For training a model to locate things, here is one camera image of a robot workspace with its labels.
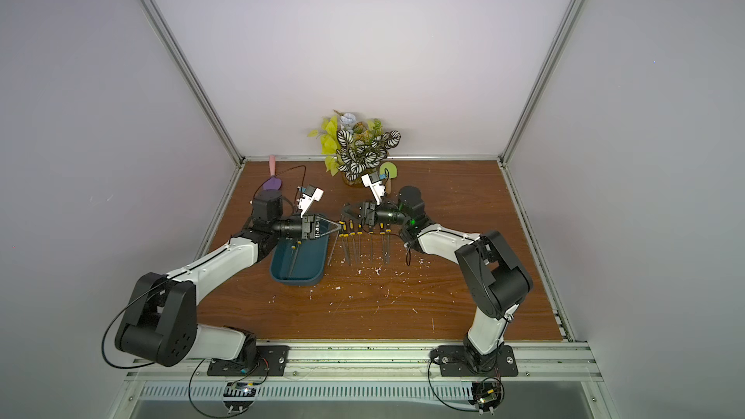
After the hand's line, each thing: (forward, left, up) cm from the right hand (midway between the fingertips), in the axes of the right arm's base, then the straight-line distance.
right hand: (343, 208), depth 76 cm
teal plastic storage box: (-5, +17, -24) cm, 30 cm away
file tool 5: (0, +7, -24) cm, 25 cm away
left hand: (-5, +1, -3) cm, 6 cm away
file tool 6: (+1, +18, -23) cm, 29 cm away
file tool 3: (+6, -5, -24) cm, 25 cm away
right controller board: (-38, -37, -26) cm, 59 cm away
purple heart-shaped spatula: (+29, +35, -24) cm, 51 cm away
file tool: (+6, +1, -23) cm, 24 cm away
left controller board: (-40, +25, -27) cm, 54 cm away
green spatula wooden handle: (+36, -12, -25) cm, 46 cm away
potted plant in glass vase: (+21, 0, +2) cm, 21 cm away
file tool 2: (+6, -1, -23) cm, 24 cm away
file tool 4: (+6, -9, -24) cm, 26 cm away
